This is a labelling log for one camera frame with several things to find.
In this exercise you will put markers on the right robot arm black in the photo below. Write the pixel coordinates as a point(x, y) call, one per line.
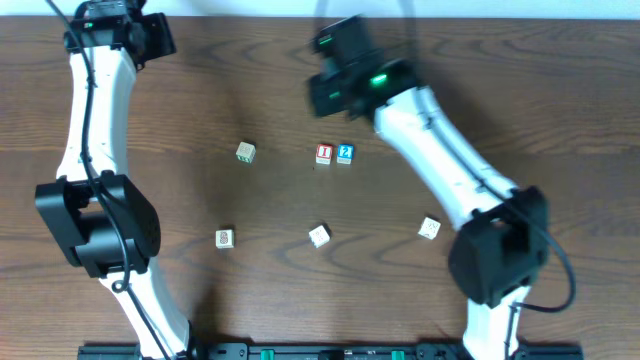
point(496, 255)

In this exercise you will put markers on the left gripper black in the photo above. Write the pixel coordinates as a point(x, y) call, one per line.
point(159, 34)

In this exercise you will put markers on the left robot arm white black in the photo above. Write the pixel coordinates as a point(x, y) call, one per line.
point(100, 220)

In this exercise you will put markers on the blue number 2 block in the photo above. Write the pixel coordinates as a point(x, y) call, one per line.
point(345, 153)

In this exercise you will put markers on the red letter I block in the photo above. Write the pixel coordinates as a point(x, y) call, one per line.
point(324, 153)

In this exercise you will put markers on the plain wooden block centre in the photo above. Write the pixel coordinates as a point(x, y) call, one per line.
point(319, 236)

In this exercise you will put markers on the brown picture wooden block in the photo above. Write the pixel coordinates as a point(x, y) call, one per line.
point(224, 239)

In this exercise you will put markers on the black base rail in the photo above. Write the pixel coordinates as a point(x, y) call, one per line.
point(242, 351)

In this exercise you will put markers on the plain wooden block right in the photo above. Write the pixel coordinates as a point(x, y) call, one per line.
point(429, 228)

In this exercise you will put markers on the green edged wooden block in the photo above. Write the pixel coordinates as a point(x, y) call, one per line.
point(246, 152)

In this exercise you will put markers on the plain wooden block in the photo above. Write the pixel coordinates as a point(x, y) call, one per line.
point(319, 236)
point(429, 228)

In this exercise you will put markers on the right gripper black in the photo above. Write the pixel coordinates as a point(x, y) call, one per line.
point(326, 95)

